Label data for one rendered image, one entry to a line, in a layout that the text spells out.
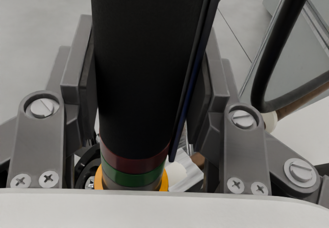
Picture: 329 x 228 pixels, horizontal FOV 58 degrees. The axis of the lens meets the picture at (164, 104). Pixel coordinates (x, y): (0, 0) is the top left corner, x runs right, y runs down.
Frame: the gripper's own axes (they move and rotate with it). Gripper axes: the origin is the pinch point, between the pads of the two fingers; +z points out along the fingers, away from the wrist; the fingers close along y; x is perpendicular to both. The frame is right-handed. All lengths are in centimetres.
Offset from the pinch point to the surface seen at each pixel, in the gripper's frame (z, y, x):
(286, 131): 23.1, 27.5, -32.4
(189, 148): 20.9, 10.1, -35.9
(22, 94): 134, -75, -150
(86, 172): 11.4, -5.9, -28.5
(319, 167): 6.4, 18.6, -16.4
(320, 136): 19.6, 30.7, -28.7
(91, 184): 9.1, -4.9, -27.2
